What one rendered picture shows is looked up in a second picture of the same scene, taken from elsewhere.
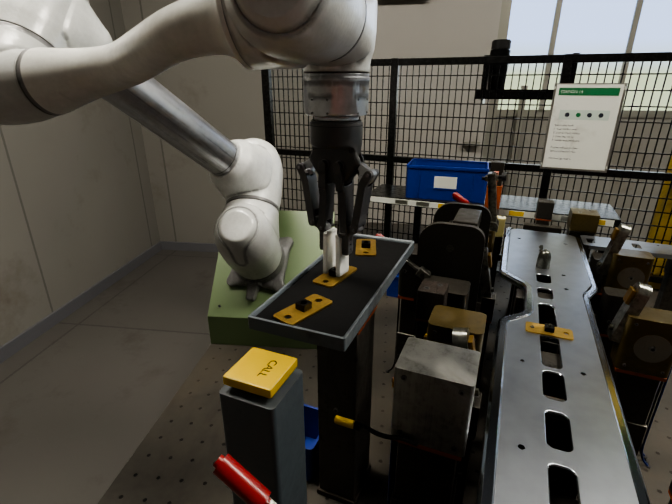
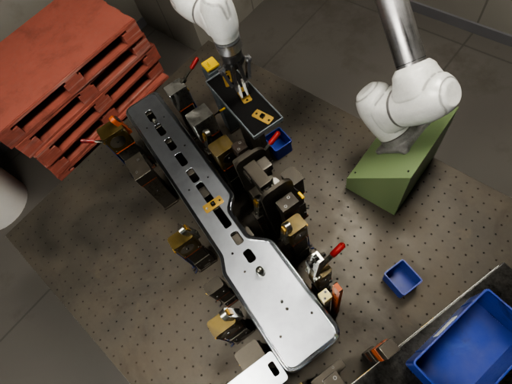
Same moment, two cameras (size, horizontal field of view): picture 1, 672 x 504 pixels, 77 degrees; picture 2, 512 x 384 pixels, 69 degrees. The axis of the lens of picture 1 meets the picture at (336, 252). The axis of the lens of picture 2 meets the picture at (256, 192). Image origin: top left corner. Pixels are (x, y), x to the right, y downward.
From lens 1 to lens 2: 1.75 m
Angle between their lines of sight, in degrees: 90
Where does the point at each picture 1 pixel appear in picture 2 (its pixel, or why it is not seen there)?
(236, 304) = not seen: hidden behind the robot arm
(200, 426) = (318, 118)
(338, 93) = not seen: hidden behind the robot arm
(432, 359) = (200, 113)
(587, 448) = (172, 160)
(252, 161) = (396, 79)
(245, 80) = not seen: outside the picture
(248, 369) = (210, 61)
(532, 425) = (187, 154)
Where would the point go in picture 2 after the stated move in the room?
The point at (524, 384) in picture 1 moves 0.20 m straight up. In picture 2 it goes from (199, 166) to (183, 141)
